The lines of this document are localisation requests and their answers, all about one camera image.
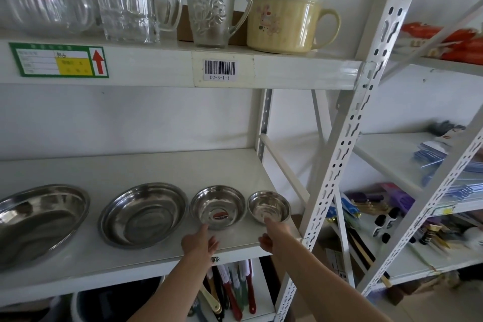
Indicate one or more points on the black bottles with white caps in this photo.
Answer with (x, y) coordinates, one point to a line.
(385, 223)

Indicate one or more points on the small printed cardboard box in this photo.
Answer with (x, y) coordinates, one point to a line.
(339, 263)

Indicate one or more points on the clear glass bowl red label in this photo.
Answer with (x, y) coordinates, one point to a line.
(41, 4)

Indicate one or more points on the embossed flower glass mug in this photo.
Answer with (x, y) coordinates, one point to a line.
(211, 4)

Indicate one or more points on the round steel dish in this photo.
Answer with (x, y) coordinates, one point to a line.
(143, 214)

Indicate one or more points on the person's right hand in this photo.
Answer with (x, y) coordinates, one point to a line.
(273, 240)

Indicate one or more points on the white perforated metal shelf rack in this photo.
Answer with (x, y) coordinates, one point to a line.
(392, 155)

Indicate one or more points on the person's right thumb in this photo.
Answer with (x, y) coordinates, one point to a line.
(262, 241)

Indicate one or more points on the brown cardboard box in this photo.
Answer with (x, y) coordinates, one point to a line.
(185, 27)

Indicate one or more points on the person's left forearm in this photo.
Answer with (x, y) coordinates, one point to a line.
(177, 291)

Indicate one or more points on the person's right forearm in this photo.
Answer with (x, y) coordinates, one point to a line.
(320, 284)

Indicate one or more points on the stack of blue hangers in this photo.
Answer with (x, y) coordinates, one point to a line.
(449, 167)

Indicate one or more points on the small steel bowl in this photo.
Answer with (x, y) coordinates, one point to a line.
(268, 205)

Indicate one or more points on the white barcode label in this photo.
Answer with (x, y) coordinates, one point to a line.
(219, 69)

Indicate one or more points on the grey gloves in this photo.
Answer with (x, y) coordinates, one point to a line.
(447, 128)

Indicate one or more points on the large oval steel plate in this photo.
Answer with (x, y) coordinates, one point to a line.
(34, 220)

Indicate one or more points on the person's left thumb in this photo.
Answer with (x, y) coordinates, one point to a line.
(215, 244)

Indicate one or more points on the green shelf label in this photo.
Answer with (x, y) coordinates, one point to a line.
(56, 61)

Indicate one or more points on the blue pen pack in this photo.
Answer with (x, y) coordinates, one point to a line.
(345, 212)

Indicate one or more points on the black plastic bin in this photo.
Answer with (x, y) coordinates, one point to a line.
(113, 301)

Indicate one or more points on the person's left hand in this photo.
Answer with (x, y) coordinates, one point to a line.
(196, 246)

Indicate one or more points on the medium steel bowl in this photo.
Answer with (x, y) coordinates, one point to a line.
(218, 205)

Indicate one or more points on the pile of orange packets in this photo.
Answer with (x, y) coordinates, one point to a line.
(452, 44)

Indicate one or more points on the cream flower-print lidded cup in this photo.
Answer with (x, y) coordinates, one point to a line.
(279, 23)

